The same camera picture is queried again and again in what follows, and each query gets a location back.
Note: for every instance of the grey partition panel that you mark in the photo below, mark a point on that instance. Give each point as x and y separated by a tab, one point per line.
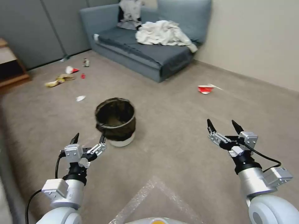
25	28
70	23

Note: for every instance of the small white litter scrap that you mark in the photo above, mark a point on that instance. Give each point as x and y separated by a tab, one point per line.
62	60

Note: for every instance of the black and white pillow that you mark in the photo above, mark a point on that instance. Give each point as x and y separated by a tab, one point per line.
129	14

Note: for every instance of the small red scrap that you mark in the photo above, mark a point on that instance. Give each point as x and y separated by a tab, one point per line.
83	76

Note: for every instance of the small crushed drink can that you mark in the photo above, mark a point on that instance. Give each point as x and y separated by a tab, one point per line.
86	62

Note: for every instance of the crumpled white paper scrap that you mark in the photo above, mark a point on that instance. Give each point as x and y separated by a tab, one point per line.
80	98

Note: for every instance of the yellow banana peel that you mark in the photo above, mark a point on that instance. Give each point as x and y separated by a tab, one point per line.
56	81

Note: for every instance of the clear bubble wrap sheet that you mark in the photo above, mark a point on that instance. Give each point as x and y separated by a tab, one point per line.
154	200

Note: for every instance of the wooden bedside cabinet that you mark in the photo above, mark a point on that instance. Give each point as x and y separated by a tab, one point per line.
11	67

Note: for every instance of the crumpled white blanket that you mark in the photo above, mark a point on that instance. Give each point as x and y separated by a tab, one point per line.
163	33

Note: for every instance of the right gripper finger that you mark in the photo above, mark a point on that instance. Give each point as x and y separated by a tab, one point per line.
237	128
219	136

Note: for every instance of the red and white paper cup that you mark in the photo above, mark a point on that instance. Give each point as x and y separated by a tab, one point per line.
71	70

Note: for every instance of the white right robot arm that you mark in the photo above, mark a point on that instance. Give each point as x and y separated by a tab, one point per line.
266	205

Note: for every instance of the white robot front shell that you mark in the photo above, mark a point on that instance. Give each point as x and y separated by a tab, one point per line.
151	220

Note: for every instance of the red instant noodle bowl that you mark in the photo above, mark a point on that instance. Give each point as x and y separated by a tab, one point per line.
205	89

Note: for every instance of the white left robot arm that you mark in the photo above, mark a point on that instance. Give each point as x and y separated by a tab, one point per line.
67	193

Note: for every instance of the white round trash can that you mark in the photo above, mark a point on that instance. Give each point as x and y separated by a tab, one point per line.
121	141

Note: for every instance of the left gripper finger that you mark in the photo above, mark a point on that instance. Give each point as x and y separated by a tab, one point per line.
74	140
99	148

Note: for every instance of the white sofa tag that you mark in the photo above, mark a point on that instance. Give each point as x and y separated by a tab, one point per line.
96	37

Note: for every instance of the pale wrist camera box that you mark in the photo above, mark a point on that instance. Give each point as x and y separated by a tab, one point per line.
248	140
73	152

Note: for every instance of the blue-grey fabric sofa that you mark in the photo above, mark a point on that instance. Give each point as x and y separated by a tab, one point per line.
140	50

